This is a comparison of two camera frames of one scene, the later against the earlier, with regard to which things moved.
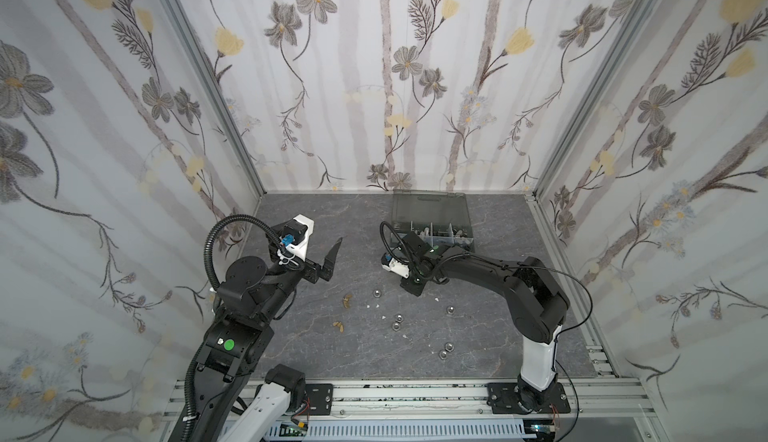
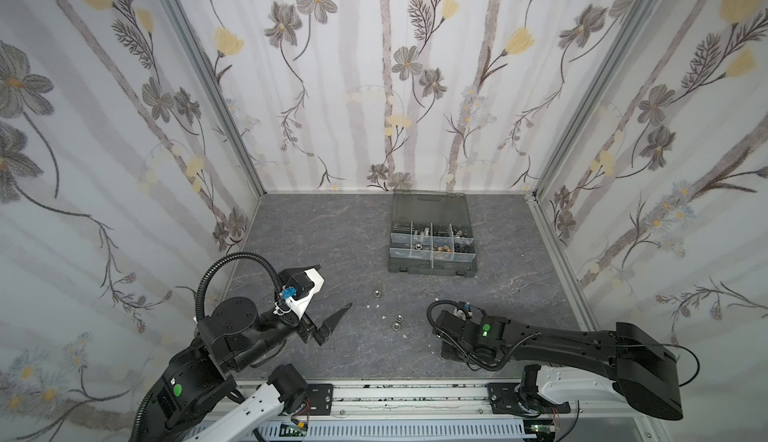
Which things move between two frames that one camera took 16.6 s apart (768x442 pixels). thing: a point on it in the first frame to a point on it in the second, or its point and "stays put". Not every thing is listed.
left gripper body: (310, 272) to (305, 329)
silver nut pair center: (398, 319) stays put
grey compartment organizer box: (442, 217) stays put
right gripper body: (414, 280) to (447, 327)
